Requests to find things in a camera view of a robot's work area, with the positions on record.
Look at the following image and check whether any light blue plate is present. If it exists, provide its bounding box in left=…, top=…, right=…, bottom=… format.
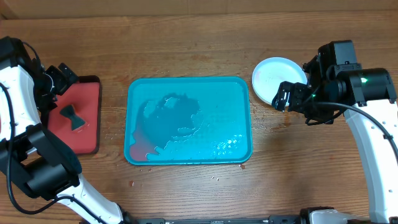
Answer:
left=252, top=57, right=307, bottom=105

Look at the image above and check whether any green scouring sponge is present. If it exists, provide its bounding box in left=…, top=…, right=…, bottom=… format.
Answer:
left=60, top=105, right=86, bottom=131

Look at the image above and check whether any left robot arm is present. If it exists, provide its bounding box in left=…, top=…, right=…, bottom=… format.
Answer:
left=1, top=36, right=133, bottom=223

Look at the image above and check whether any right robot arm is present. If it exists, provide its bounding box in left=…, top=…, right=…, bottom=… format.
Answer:
left=272, top=40, right=397, bottom=223

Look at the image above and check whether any dark tray with red liquid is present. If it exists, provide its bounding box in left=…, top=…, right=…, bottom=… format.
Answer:
left=47, top=76, right=102, bottom=154

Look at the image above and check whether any teal plastic tray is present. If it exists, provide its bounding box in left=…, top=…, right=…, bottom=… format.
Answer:
left=124, top=77, right=253, bottom=166

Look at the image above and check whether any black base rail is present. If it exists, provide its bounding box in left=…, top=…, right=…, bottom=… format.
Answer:
left=79, top=206, right=356, bottom=224

